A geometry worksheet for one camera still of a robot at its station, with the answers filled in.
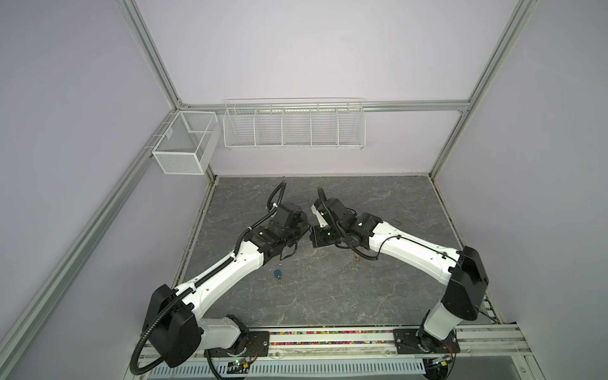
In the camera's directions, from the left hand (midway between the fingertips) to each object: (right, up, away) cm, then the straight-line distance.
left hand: (311, 225), depth 79 cm
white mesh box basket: (-54, +33, +23) cm, 68 cm away
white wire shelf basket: (-7, +41, +19) cm, 45 cm away
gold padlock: (+12, -6, -19) cm, 23 cm away
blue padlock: (-12, -19, +10) cm, 25 cm away
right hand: (-1, -5, 0) cm, 5 cm away
